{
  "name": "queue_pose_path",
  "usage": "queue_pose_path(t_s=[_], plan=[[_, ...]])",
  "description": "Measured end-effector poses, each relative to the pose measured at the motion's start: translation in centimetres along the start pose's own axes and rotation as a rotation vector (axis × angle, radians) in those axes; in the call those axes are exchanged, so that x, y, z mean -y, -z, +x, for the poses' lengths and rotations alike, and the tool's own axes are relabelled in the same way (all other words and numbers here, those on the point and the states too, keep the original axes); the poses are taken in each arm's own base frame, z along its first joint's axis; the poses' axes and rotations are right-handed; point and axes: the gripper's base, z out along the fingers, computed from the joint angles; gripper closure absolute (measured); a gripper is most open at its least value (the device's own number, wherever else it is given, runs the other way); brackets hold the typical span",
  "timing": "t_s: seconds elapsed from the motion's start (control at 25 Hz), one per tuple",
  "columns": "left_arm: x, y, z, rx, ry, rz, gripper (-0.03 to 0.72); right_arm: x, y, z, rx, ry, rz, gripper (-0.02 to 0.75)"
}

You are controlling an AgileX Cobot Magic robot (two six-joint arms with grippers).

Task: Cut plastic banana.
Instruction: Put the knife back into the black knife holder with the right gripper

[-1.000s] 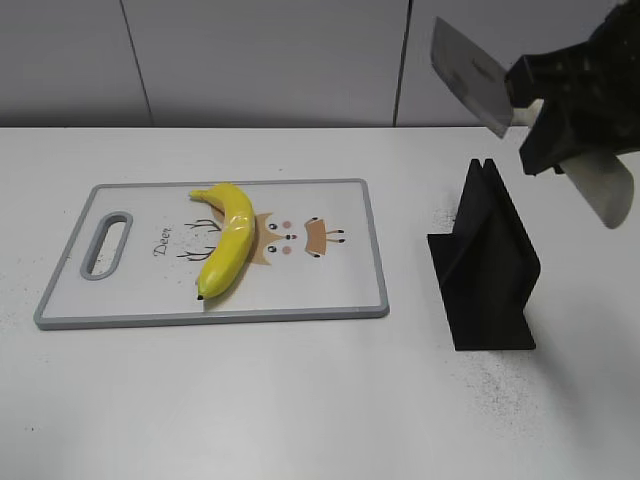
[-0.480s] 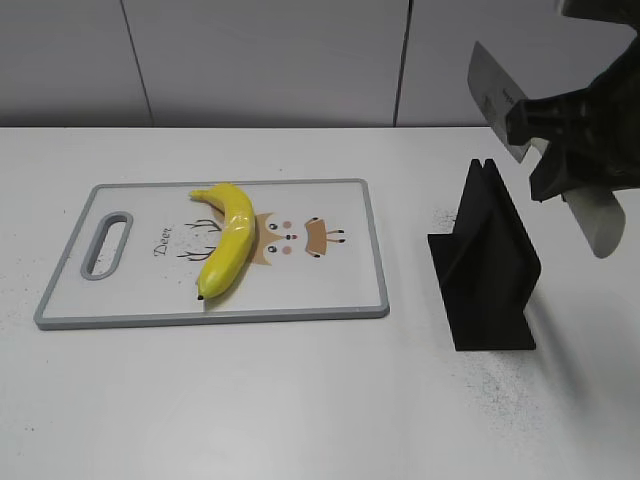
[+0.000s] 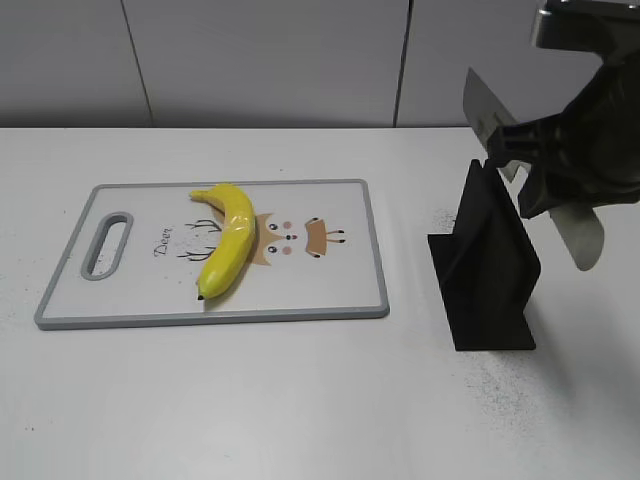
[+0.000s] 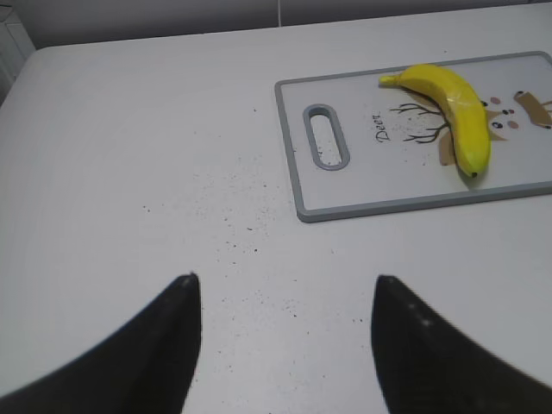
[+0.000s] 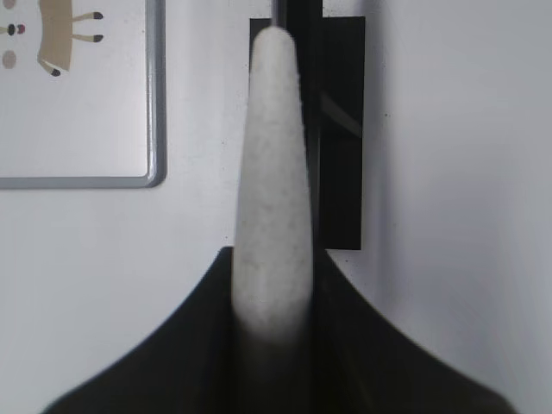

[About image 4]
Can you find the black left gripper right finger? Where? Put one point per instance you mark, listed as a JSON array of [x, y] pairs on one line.
[[424, 364]]

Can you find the yellow plastic banana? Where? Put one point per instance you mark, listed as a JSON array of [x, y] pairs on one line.
[[463, 111]]

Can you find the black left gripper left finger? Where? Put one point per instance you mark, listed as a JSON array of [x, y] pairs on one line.
[[147, 366]]

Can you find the white grey-rimmed cutting board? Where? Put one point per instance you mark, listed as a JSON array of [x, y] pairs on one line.
[[355, 149]]

